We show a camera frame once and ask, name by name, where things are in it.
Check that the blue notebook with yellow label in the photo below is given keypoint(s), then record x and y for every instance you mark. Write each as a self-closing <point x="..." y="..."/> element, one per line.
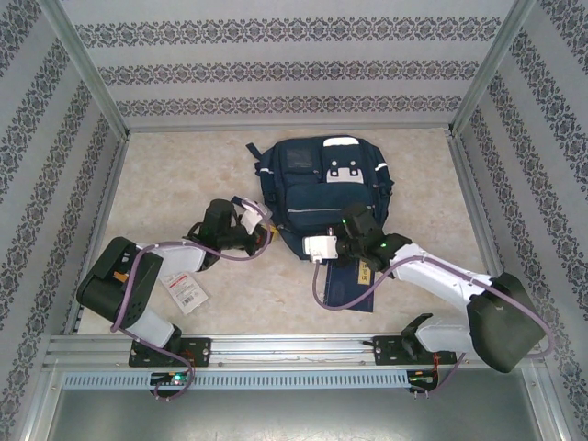
<point x="344" y="289"/>

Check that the navy blue student backpack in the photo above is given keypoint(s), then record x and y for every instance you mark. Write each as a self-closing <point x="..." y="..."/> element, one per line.
<point x="321" y="197"/>

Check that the packaged card with red label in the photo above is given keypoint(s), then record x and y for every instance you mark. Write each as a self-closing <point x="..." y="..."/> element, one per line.
<point x="186" y="294"/>

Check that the orange rectangular block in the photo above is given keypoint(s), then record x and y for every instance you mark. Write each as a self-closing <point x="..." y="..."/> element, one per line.
<point x="119" y="277"/>

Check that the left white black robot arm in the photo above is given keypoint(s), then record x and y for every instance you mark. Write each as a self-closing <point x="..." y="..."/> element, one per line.
<point x="101" y="294"/>

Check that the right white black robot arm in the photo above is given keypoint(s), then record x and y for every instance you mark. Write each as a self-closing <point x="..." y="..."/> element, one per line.
<point x="500" y="331"/>

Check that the right controller board with LED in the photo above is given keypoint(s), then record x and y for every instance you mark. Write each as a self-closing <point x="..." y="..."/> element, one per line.
<point x="422" y="379"/>

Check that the controller board with led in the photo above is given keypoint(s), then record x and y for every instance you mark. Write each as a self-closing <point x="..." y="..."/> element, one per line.
<point x="174" y="379"/>
<point x="422" y="379"/>

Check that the left controller board with LED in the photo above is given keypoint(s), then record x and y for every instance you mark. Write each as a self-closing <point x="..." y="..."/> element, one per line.
<point x="174" y="379"/>

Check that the grey metal sheet panel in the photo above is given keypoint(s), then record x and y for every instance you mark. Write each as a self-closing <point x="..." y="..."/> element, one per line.
<point x="294" y="415"/>

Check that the aluminium rear frame rail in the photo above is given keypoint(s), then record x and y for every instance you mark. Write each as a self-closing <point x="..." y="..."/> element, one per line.
<point x="289" y="127"/>

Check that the left aluminium side rail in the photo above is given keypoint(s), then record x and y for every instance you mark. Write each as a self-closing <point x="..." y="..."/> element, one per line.
<point x="111" y="193"/>

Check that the aluminium side rail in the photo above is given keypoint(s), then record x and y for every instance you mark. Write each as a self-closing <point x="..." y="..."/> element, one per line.
<point x="460" y="161"/>
<point x="111" y="193"/>

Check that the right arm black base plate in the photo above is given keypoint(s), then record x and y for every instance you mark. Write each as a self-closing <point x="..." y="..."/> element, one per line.
<point x="388" y="351"/>

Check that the aluminium mounting rail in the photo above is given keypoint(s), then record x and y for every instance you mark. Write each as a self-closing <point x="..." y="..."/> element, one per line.
<point x="294" y="349"/>

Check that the right aluminium side rail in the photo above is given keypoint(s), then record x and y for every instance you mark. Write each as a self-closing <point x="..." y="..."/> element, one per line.
<point x="460" y="161"/>

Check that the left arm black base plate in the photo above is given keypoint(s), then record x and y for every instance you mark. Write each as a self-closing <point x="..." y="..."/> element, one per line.
<point x="200" y="351"/>

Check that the left aluminium corner post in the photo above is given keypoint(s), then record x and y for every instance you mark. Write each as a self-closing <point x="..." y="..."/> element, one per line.
<point x="82" y="64"/>

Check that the aluminium corner post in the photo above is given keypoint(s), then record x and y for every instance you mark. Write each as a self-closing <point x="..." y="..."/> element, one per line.
<point x="494" y="64"/>
<point x="82" y="64"/>

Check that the right aluminium corner post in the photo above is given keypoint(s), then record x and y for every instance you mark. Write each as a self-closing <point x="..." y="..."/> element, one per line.
<point x="494" y="64"/>

